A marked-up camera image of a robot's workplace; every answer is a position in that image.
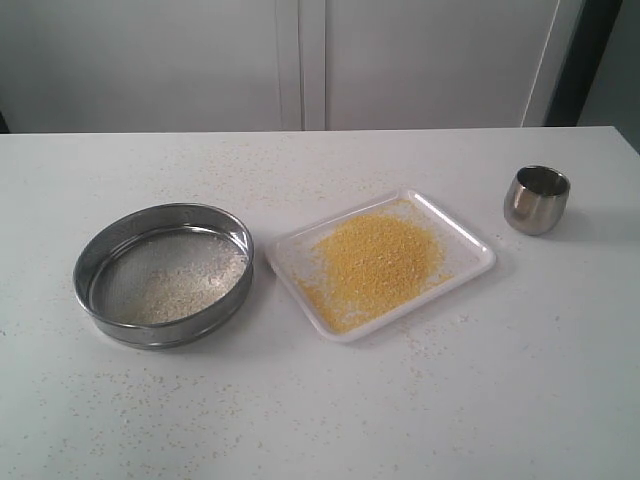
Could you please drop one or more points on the round steel mesh sieve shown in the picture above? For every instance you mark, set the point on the round steel mesh sieve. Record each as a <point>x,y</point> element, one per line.
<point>114,264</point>

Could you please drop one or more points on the small steel cup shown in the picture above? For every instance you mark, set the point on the small steel cup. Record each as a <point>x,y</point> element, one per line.
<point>536,199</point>

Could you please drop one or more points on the yellow grain pile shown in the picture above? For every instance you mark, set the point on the yellow grain pile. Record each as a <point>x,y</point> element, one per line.
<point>373,263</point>

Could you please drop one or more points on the white rectangular tray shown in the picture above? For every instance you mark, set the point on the white rectangular tray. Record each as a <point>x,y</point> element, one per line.
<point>467,257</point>

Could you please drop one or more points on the white rice grains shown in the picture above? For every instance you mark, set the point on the white rice grains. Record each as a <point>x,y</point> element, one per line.
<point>177,292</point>

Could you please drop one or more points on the white cabinet doors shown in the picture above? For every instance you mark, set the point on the white cabinet doors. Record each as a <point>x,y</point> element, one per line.
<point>157,66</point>

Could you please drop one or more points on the dark vertical post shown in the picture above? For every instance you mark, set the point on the dark vertical post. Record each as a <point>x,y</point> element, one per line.
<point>590,38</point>

